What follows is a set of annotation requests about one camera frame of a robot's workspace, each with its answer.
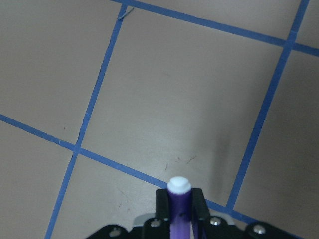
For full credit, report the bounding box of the purple pen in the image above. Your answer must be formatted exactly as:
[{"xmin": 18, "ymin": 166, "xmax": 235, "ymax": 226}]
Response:
[{"xmin": 167, "ymin": 176, "xmax": 191, "ymax": 239}]

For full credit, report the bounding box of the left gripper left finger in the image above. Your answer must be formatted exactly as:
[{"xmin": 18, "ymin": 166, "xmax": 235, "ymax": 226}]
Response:
[{"xmin": 155, "ymin": 189, "xmax": 170, "ymax": 222}]

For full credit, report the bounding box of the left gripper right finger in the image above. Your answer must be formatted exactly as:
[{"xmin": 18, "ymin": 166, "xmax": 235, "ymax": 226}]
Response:
[{"xmin": 191, "ymin": 188, "xmax": 210, "ymax": 222}]

